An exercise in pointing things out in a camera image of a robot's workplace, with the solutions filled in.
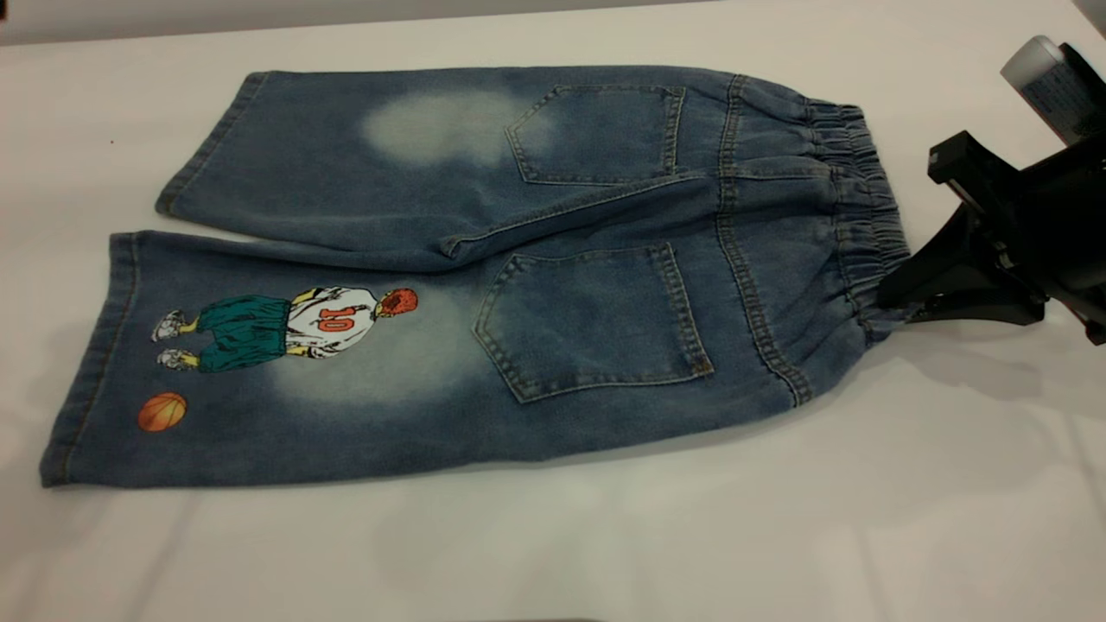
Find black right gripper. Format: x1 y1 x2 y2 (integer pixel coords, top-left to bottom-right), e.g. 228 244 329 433
876 130 1106 346

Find blue denim pants with print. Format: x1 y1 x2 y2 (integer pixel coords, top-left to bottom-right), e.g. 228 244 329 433
39 65 913 490

